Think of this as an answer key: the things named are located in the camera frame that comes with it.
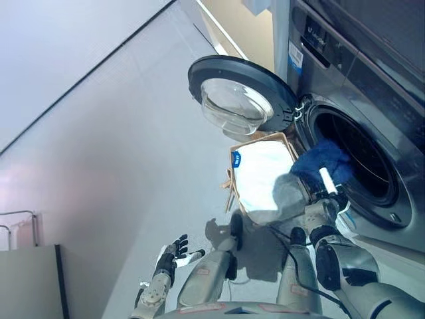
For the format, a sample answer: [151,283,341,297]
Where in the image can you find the silver left robot leg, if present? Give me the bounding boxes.
[177,248,234,305]

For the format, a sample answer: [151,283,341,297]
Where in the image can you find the round glass washer door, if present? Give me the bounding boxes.
[187,54,297,138]

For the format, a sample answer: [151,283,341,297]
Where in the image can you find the silver robot leg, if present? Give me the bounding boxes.
[177,248,234,305]
[276,244,323,315]

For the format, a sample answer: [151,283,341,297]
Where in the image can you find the silver right robot leg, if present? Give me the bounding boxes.
[276,244,323,315]

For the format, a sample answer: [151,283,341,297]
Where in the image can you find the blue energy label on washer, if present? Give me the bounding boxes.
[286,42,305,71]

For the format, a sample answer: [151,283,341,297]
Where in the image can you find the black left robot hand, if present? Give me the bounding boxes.
[153,233,207,277]

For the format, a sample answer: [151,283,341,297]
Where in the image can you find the robot torso with red marks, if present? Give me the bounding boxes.
[162,300,323,319]

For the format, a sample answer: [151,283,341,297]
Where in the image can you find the metal frame rack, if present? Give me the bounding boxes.
[0,209,39,249]

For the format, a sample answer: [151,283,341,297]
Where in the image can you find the black robot foot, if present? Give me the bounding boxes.
[230,212,246,261]
[290,227,308,247]

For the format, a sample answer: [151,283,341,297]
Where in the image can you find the dark grey front-load washing machine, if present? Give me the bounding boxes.
[274,0,425,265]

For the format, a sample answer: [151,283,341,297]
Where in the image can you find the dark blue garment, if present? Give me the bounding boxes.
[290,138,355,187]

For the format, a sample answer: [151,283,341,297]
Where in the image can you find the white countertop cabinet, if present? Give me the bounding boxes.
[195,0,277,71]

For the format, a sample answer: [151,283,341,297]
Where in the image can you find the wooden frame laundry basket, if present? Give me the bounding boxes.
[220,132,302,221]

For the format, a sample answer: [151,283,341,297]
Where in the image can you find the black left robot foot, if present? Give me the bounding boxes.
[230,212,246,261]

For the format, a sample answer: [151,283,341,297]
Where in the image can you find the black right robot foot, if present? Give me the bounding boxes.
[290,227,308,247]

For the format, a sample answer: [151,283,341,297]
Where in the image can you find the grey cabinet with black edge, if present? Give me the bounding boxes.
[0,243,70,319]

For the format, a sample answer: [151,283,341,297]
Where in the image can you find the white cloth basket liner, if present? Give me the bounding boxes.
[232,140,295,213]

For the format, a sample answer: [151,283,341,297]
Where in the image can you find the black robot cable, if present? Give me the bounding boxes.
[264,225,353,319]

